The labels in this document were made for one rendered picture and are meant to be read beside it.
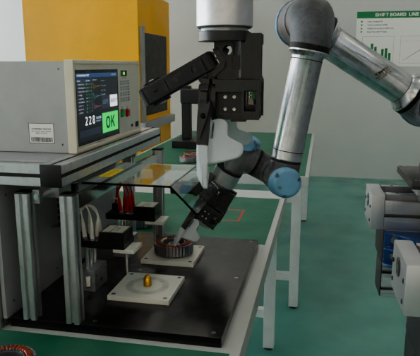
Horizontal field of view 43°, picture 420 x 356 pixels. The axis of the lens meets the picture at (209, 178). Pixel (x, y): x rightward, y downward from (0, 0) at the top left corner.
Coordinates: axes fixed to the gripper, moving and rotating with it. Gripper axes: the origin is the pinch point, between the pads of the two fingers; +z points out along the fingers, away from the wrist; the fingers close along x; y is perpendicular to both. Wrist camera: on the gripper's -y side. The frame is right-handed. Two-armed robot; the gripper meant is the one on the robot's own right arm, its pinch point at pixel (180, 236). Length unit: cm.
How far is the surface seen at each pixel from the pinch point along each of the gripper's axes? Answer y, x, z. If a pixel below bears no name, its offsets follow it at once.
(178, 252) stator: 2.3, -4.7, 2.2
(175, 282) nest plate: 7.2, -20.5, 1.4
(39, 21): -250, 307, 44
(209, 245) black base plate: 7.4, 12.0, 2.7
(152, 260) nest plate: -2.5, -7.7, 7.1
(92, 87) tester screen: -33, -24, -30
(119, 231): -10.0, -26.2, -4.7
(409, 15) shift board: 29, 516, -135
